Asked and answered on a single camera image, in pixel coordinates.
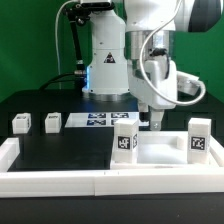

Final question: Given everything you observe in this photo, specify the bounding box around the black camera on mount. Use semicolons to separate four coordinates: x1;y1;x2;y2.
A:
80;0;112;9

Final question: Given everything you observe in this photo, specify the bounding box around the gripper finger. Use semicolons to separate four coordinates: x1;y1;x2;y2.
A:
150;109;164;131
138;103;149;122

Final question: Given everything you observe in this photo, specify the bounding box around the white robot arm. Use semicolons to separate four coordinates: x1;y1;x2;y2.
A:
81;0;223;131

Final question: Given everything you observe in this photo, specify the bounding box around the white cable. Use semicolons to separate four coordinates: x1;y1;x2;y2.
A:
54;0;79;90

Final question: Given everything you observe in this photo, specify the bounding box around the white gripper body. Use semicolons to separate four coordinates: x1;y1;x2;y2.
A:
127;56;177;110

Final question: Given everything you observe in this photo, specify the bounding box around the white marker tag sheet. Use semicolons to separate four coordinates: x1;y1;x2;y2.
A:
65;112;139;128

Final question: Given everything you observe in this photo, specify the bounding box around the white square tabletop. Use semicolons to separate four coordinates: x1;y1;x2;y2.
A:
110;131;224;170

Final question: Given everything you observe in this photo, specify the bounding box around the white U-shaped obstacle fence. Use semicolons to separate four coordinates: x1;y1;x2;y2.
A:
0;138;224;198

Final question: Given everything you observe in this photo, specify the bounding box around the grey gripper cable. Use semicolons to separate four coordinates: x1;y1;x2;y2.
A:
139;0;208;107

